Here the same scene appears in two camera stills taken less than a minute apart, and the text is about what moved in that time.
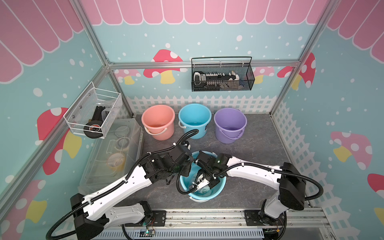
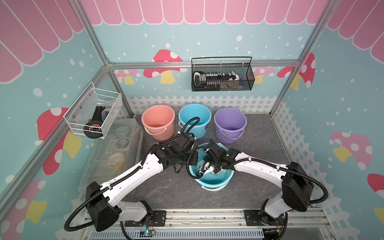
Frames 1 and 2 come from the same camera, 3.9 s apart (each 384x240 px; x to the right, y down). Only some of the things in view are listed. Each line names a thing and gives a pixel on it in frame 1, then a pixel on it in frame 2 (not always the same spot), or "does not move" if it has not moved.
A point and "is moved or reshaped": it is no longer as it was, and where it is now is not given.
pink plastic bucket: [158, 121] does not move
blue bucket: [195, 116] does not move
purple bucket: [230, 124] does not move
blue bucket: [215, 190] is moved or reshaped
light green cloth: [206, 190] is moved or reshaped
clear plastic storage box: [111, 159] does not move
